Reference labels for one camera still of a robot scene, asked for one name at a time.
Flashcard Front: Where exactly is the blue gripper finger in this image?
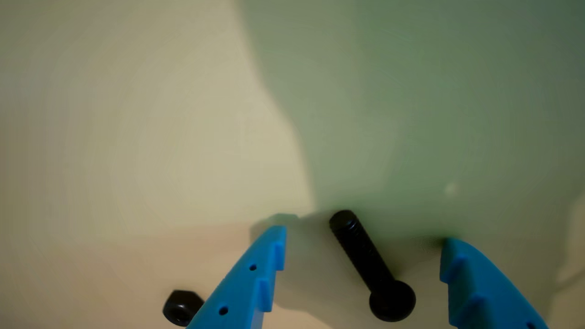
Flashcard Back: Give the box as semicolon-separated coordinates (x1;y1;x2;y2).
186;225;287;329
440;238;549;329

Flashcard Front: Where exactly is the black threaded bolt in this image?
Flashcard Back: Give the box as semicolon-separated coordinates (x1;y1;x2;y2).
329;210;417;323

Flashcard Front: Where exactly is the black hex nut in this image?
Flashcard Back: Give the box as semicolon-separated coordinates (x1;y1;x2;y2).
163;290;205;327

